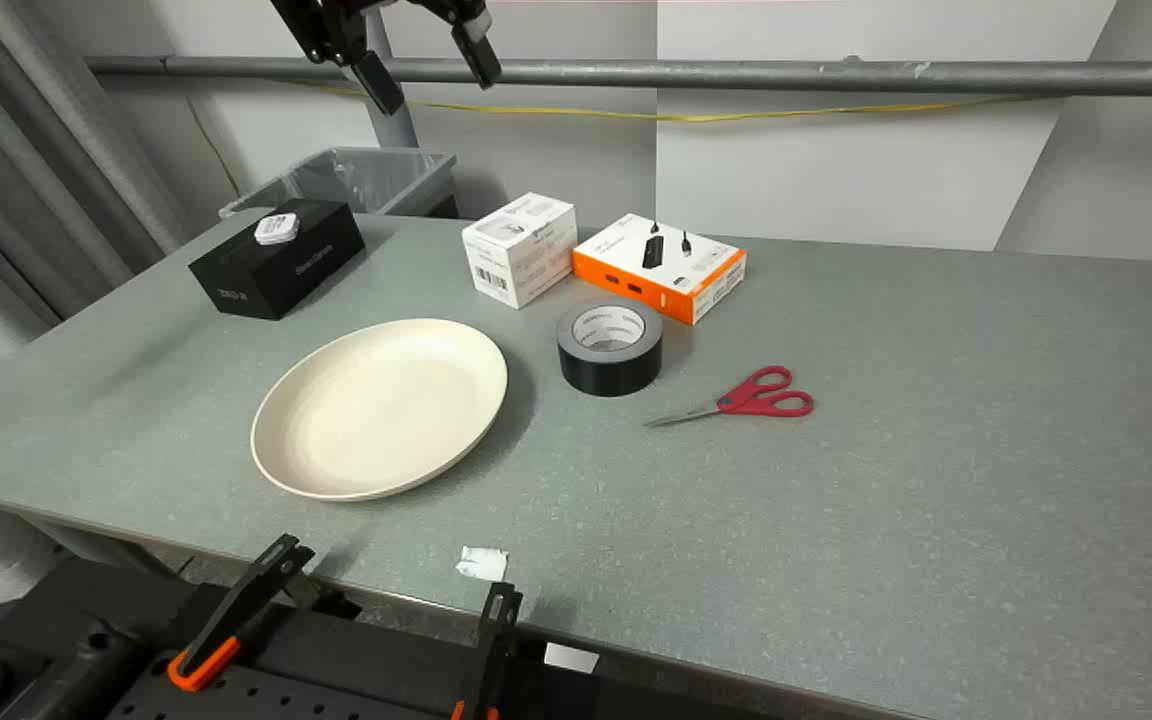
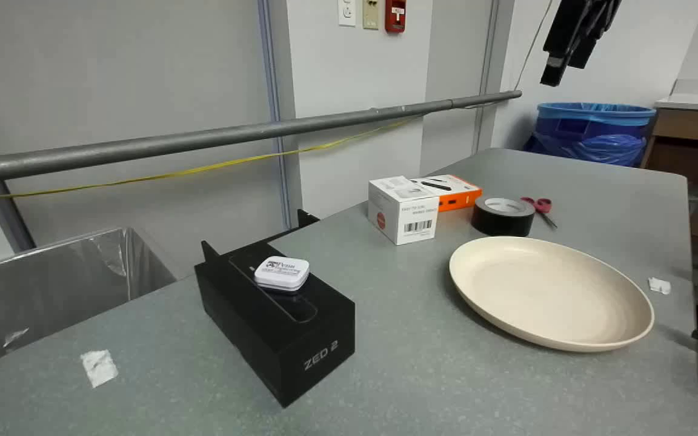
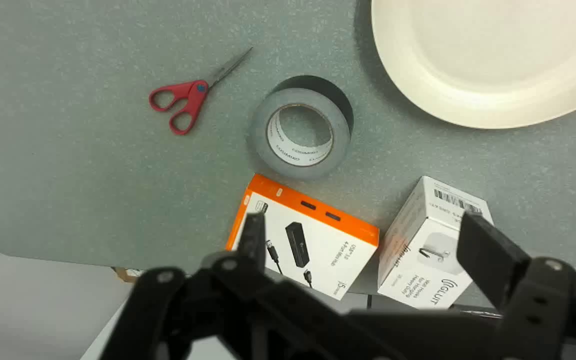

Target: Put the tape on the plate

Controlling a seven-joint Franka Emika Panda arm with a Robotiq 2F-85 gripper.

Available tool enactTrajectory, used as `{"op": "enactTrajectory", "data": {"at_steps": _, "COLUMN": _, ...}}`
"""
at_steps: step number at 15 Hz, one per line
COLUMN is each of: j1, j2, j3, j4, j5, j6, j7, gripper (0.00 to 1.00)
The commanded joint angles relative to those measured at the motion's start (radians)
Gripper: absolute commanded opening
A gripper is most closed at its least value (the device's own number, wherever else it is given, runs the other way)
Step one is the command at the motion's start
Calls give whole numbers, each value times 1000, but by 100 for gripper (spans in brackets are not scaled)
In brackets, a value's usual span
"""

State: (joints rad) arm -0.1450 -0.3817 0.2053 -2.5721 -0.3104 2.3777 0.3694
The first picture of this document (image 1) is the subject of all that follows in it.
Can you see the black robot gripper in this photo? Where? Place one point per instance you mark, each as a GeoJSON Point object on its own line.
{"type": "Point", "coordinates": [322, 21]}

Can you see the black duct tape roll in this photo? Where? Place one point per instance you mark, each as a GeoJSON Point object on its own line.
{"type": "Point", "coordinates": [609, 349]}

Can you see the cream round plate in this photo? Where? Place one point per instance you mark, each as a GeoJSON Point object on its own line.
{"type": "Point", "coordinates": [376, 411]}

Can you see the grey plastic bin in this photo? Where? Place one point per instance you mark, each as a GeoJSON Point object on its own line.
{"type": "Point", "coordinates": [349, 182]}

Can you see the white cardboard box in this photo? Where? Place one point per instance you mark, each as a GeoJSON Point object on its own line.
{"type": "Point", "coordinates": [517, 246]}

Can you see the white tissue tuft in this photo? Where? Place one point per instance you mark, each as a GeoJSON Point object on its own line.
{"type": "Point", "coordinates": [279, 230]}

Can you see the black tissue box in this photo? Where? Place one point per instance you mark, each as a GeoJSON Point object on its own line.
{"type": "Point", "coordinates": [279, 266]}

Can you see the orange and white box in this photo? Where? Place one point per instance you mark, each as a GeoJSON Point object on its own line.
{"type": "Point", "coordinates": [662, 272]}

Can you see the grey horizontal metal pipe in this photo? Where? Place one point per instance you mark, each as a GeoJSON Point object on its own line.
{"type": "Point", "coordinates": [760, 73]}

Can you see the grey curtain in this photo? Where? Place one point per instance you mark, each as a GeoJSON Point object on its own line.
{"type": "Point", "coordinates": [17, 202]}

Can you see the long black orange clamp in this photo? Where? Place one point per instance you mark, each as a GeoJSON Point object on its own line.
{"type": "Point", "coordinates": [237, 612]}

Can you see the short black orange clamp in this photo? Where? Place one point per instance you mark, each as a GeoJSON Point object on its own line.
{"type": "Point", "coordinates": [493, 652]}

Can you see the white rectangular label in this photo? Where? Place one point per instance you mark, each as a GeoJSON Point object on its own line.
{"type": "Point", "coordinates": [568, 658]}

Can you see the black workbench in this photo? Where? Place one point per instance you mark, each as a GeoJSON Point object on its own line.
{"type": "Point", "coordinates": [69, 652]}

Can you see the grey metal post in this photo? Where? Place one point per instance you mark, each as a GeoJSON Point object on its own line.
{"type": "Point", "coordinates": [395, 123]}

